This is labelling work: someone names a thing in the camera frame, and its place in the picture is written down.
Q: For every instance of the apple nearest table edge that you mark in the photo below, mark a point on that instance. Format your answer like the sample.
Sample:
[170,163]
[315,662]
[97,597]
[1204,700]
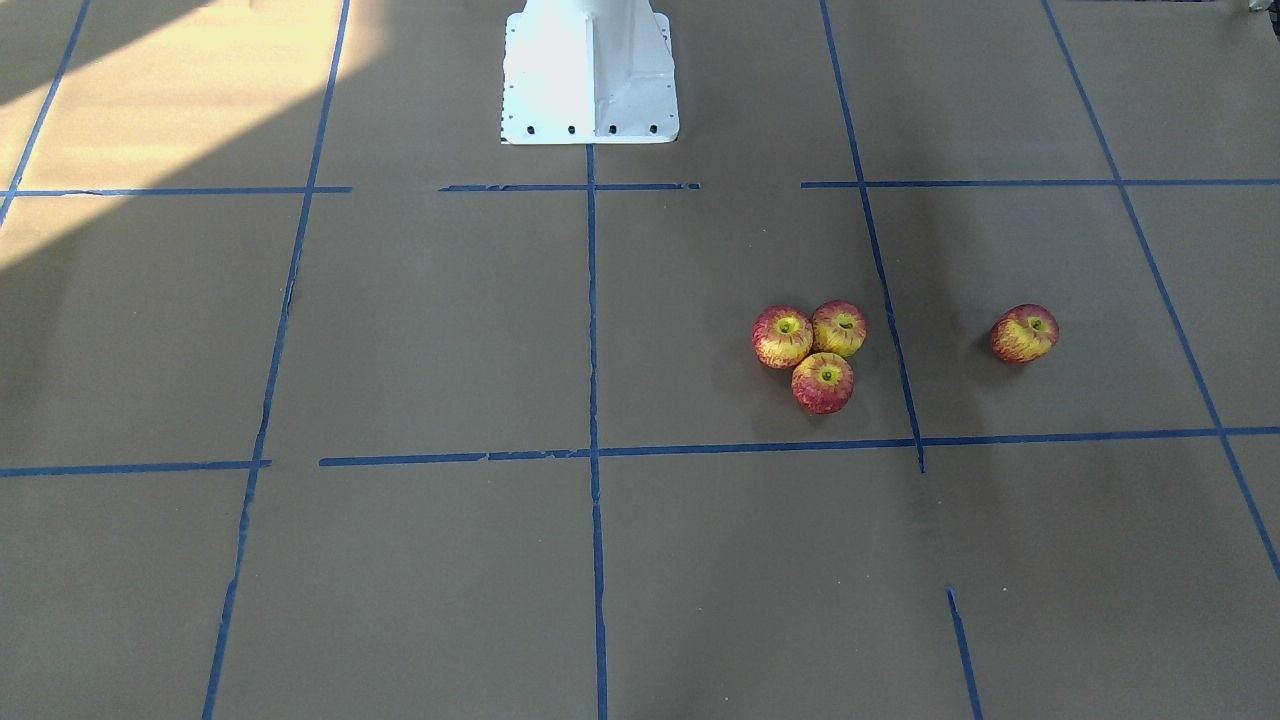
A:
[823,383]

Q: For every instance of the apple nearest robot base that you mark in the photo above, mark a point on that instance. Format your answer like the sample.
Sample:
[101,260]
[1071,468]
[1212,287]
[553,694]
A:
[781,337]

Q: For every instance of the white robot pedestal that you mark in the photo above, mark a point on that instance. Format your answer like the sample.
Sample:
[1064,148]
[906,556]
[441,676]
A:
[579,72]

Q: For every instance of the apple toward arm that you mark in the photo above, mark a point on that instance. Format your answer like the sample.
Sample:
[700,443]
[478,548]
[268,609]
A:
[839,328]

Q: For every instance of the lone red yellow apple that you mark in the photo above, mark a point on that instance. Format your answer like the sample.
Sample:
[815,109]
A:
[1024,334]

